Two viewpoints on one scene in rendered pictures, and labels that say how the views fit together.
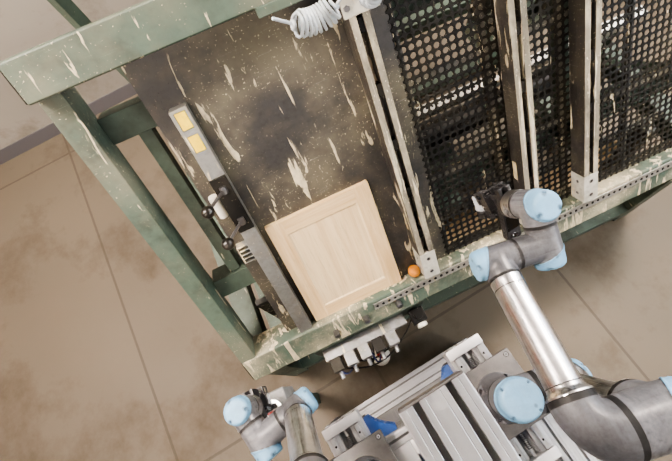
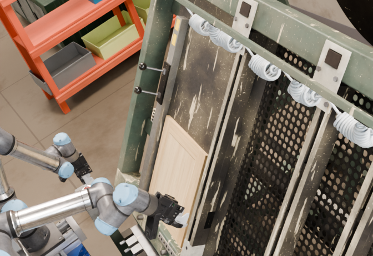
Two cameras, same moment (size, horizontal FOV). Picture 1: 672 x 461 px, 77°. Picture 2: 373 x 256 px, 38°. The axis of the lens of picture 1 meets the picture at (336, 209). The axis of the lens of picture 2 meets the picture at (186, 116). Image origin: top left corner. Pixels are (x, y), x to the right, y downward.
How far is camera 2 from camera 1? 1.84 m
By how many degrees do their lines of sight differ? 52
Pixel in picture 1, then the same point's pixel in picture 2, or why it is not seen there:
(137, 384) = not seen: hidden behind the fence
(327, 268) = (166, 177)
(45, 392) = not seen: hidden behind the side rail
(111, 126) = (174, 3)
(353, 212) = (191, 164)
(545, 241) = (106, 207)
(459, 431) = not seen: outside the picture
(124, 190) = (149, 29)
